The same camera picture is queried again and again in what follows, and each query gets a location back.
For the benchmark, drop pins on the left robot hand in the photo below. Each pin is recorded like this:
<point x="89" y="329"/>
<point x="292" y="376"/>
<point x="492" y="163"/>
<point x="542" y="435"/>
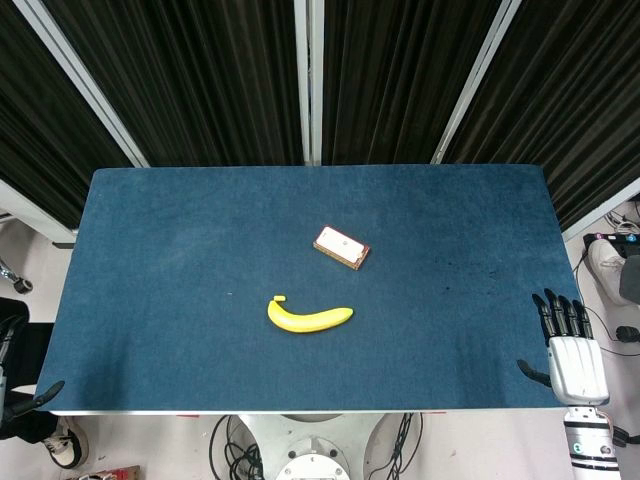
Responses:
<point x="30" y="400"/>

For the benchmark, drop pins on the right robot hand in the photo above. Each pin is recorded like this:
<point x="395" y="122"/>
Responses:
<point x="577" y="367"/>

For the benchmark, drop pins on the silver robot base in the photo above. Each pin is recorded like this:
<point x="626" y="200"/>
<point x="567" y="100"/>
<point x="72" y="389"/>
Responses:
<point x="310" y="447"/>

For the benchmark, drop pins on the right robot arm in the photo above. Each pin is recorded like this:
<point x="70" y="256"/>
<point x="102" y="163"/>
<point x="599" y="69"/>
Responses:
<point x="591" y="442"/>

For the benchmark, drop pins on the yellow banana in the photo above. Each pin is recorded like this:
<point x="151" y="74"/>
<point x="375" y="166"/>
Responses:
<point x="306" y="318"/>

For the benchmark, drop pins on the black and white sneaker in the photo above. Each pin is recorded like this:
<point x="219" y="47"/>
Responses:
<point x="64" y="440"/>

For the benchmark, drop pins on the white shoe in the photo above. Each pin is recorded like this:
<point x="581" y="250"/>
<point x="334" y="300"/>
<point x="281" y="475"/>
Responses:
<point x="606" y="267"/>

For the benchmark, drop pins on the office chair caster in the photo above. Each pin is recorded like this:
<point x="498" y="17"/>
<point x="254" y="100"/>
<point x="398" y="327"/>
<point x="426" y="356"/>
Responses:
<point x="20" y="283"/>

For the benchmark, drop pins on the blue table cloth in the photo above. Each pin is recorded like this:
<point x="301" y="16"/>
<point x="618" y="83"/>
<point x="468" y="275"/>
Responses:
<point x="310" y="285"/>

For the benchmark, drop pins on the black curtain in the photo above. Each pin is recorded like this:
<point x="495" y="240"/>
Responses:
<point x="210" y="80"/>

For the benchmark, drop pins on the white partition frame post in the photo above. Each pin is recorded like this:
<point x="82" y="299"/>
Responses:
<point x="308" y="80"/>

